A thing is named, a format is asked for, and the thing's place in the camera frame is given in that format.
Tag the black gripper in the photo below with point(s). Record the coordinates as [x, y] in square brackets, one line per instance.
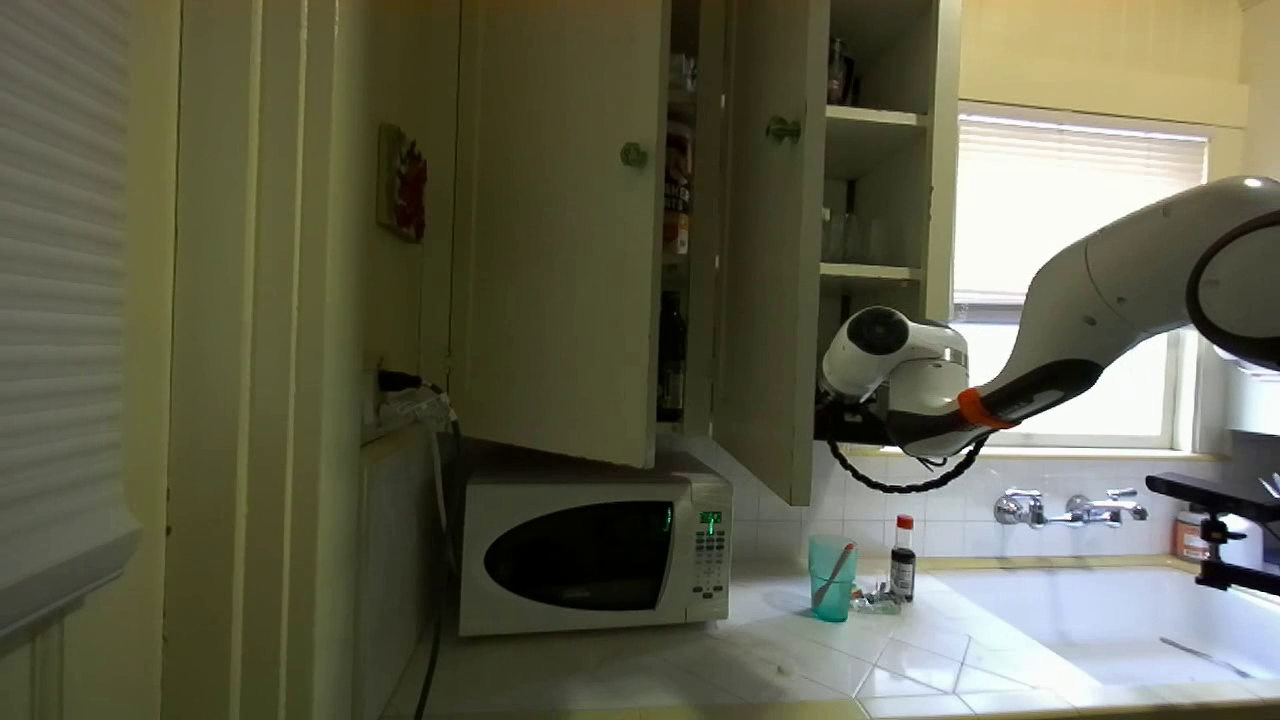
[866, 417]

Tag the cream cupboard door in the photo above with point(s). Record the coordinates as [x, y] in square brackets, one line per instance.
[775, 264]
[561, 241]

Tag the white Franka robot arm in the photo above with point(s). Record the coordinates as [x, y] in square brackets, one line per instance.
[1105, 286]

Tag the teal plastic cup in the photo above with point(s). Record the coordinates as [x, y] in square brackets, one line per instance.
[833, 593]

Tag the dark sauce bottle red cap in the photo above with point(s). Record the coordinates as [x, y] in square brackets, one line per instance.
[901, 567]

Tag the clear drinking glass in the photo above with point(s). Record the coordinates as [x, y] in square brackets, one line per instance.
[845, 227]

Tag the chrome sink faucet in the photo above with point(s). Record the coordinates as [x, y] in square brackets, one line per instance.
[1064, 504]

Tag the labelled food package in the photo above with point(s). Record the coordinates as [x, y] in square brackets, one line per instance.
[676, 185]

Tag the bright window with blind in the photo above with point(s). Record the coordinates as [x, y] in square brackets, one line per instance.
[1064, 185]

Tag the white microwave oven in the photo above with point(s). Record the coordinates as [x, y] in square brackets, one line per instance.
[587, 552]

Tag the white kitchen sink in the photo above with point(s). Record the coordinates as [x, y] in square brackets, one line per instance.
[1145, 615]

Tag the small red can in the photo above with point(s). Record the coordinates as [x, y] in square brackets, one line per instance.
[1187, 542]

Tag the dark jar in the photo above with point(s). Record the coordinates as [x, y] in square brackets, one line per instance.
[842, 75]

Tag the crumpled silver foil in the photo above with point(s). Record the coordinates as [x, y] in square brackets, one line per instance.
[413, 405]

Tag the white door blind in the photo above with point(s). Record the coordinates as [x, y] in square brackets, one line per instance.
[67, 264]

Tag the cream wall cupboard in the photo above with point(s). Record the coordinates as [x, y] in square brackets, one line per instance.
[940, 161]

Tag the black camera on mount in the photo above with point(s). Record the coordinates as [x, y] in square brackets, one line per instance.
[1206, 488]

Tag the red wall box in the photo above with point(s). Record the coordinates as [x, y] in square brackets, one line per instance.
[405, 185]

